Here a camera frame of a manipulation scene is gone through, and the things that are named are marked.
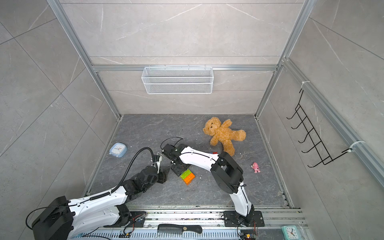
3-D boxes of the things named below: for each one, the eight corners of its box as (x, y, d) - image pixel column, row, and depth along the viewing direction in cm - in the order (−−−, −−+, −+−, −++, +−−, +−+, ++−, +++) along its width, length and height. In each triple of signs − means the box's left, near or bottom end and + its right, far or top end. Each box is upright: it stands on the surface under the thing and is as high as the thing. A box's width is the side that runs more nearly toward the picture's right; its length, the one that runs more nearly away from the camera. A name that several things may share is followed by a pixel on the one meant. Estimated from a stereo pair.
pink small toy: (254, 174, 91) (256, 171, 88) (249, 164, 95) (251, 162, 92) (259, 172, 92) (261, 170, 89) (254, 163, 96) (256, 161, 93)
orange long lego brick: (187, 185, 86) (187, 183, 83) (184, 181, 88) (183, 179, 85) (195, 178, 89) (195, 176, 86) (191, 174, 90) (191, 172, 87)
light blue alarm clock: (109, 157, 98) (107, 155, 95) (114, 145, 104) (112, 142, 102) (125, 157, 98) (123, 155, 95) (129, 145, 104) (127, 142, 102)
